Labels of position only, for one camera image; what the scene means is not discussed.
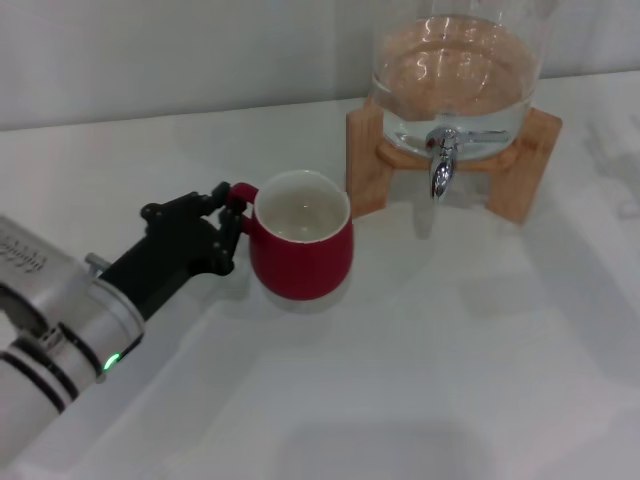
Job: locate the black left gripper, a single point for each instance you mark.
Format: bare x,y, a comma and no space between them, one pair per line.
170,245

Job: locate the red ceramic cup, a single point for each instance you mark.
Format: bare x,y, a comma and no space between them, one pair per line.
300,265

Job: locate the chrome faucet tap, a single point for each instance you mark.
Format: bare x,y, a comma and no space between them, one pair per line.
441,172

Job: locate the metal plug on left gripper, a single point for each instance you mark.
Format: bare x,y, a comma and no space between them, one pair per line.
94,262

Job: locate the wooden dispenser stand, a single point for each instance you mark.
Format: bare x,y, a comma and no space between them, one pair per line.
367,165

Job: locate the glass water dispenser jar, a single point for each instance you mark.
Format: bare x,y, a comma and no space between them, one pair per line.
450,65

